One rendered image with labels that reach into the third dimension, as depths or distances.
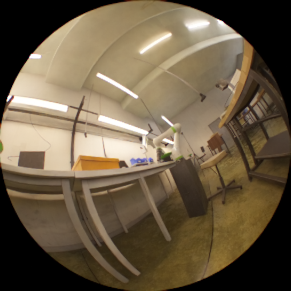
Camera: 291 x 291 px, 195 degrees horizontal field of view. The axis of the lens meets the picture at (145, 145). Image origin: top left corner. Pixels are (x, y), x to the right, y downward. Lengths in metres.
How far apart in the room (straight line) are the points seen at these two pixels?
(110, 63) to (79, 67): 1.11
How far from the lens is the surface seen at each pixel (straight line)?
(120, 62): 3.55
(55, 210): 1.50
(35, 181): 0.60
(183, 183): 1.11
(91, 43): 2.99
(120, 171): 0.63
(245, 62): 0.71
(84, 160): 0.60
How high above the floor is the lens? 0.76
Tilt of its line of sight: 23 degrees up
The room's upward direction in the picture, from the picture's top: 23 degrees counter-clockwise
